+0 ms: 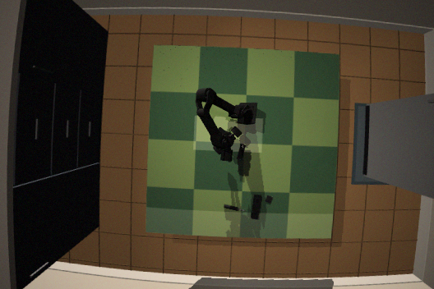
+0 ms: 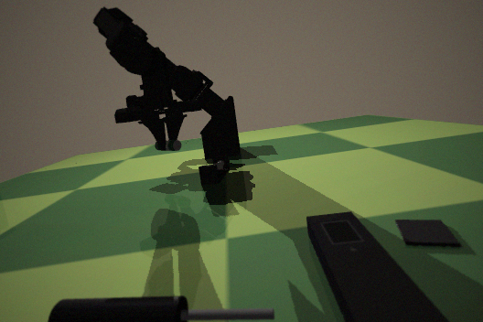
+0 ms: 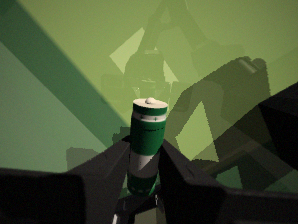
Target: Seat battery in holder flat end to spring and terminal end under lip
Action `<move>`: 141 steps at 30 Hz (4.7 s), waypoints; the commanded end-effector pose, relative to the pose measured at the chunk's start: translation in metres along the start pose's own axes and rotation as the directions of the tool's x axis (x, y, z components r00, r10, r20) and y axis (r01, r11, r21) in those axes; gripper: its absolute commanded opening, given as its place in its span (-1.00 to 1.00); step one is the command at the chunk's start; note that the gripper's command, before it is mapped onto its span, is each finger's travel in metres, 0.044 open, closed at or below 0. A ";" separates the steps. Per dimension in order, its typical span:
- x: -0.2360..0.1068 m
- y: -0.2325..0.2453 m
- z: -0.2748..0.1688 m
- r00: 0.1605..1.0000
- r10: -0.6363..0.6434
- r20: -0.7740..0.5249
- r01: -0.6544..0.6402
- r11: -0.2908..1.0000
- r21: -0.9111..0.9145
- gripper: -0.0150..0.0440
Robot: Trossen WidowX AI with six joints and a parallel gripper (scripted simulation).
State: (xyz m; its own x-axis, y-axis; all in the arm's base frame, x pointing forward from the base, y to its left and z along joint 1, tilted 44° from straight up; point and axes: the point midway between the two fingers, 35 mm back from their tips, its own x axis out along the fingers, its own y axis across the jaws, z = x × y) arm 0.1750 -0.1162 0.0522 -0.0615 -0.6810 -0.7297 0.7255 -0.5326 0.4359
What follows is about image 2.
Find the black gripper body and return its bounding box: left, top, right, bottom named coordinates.
left=114, top=76, right=202, bottom=123

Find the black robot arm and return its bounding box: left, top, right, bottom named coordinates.
left=93, top=7, right=226, bottom=118

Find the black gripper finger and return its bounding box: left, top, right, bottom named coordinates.
left=162, top=114, right=187, bottom=140
left=138, top=118, right=166, bottom=150

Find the dark grey flat panel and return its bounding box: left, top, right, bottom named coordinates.
left=395, top=220, right=460, bottom=246

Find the green and black cylindrical battery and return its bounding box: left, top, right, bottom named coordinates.
left=155, top=140, right=181, bottom=151

